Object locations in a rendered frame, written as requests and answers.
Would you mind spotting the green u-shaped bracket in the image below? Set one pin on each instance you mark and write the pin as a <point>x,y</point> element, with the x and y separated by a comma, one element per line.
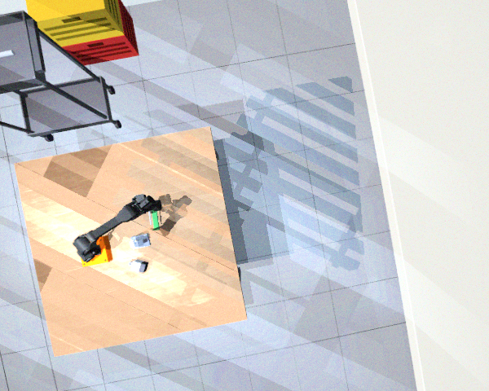
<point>155,221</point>

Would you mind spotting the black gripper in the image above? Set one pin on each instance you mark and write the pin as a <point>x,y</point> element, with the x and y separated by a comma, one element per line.
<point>155,207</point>

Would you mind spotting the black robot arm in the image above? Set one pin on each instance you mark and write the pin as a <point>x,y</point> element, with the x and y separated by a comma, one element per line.
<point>86,244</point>

